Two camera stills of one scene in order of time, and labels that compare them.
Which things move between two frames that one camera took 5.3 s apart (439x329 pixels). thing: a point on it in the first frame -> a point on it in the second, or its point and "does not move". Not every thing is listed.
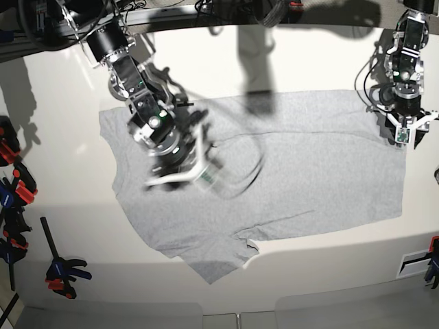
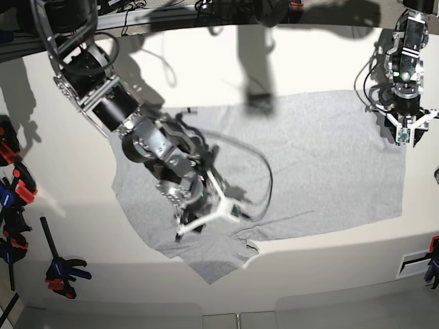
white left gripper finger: [191, 176] -> [189, 226]
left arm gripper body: [175, 152] -> [191, 191]
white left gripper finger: [200, 133] -> [224, 199]
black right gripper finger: [418, 136] does not move
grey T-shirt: [286, 165] does not move
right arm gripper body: [407, 101] does not move
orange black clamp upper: [9, 147] does not move
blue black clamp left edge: [13, 242] does not move
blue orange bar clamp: [60, 273] does not move
